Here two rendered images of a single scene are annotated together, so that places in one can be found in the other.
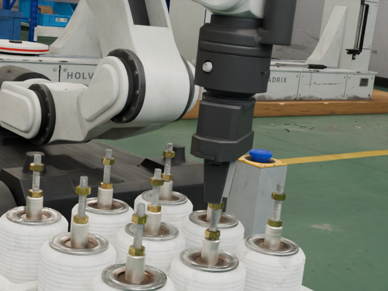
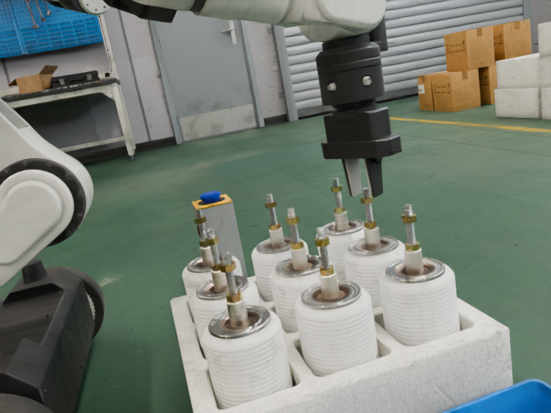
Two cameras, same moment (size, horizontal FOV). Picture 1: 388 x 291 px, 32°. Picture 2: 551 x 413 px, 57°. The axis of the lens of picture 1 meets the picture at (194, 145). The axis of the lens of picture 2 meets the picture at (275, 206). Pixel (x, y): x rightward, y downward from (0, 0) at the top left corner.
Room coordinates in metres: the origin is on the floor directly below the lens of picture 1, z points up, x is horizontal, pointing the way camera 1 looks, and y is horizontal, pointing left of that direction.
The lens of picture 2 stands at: (0.56, 0.66, 0.52)
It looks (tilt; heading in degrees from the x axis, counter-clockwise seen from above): 14 degrees down; 299
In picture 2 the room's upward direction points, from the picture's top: 10 degrees counter-clockwise
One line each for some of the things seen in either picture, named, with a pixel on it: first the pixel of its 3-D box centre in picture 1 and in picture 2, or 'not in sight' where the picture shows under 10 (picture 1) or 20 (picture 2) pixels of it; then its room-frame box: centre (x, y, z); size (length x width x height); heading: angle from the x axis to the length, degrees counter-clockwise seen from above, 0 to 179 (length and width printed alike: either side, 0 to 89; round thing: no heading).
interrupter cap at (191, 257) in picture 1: (209, 260); (373, 246); (0.80, -0.04, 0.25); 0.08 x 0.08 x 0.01
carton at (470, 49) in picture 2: not in sight; (468, 49); (1.09, -3.87, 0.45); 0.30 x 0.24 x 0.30; 132
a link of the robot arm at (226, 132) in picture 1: (226, 102); (354, 113); (0.80, -0.03, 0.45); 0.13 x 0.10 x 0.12; 163
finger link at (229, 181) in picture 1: (224, 171); (350, 174); (0.82, -0.04, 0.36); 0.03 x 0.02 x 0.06; 73
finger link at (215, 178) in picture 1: (214, 179); (376, 174); (0.78, -0.03, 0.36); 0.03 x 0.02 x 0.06; 73
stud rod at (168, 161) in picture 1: (167, 165); (202, 232); (1.05, 0.04, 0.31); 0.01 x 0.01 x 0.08
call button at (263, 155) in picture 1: (260, 156); (211, 198); (1.14, -0.12, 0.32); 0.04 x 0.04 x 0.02
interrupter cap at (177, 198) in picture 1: (164, 198); (210, 263); (1.05, 0.04, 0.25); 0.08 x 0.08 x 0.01
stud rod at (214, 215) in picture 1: (213, 220); (368, 212); (0.80, -0.04, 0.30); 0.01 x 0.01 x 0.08
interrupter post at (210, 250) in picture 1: (210, 250); (372, 238); (0.80, -0.04, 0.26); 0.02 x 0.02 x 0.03
